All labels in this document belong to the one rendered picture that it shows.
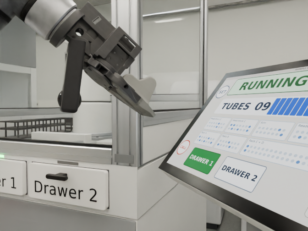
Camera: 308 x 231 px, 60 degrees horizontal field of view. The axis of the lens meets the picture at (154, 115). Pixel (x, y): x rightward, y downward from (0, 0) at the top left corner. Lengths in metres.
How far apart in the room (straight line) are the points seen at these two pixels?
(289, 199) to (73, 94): 0.33
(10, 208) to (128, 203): 0.46
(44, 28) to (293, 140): 0.40
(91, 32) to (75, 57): 0.05
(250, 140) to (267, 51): 3.40
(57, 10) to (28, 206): 0.73
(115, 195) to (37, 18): 0.52
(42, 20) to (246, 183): 0.39
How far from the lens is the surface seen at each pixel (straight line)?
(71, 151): 0.85
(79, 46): 0.44
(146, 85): 0.46
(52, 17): 0.43
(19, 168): 0.99
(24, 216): 1.05
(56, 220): 0.95
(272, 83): 0.58
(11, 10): 0.47
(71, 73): 0.43
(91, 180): 0.80
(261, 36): 3.91
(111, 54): 0.45
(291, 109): 0.49
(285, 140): 0.45
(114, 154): 0.76
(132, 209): 0.78
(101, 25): 0.46
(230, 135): 0.54
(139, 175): 0.75
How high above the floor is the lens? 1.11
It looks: 2 degrees down
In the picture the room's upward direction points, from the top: straight up
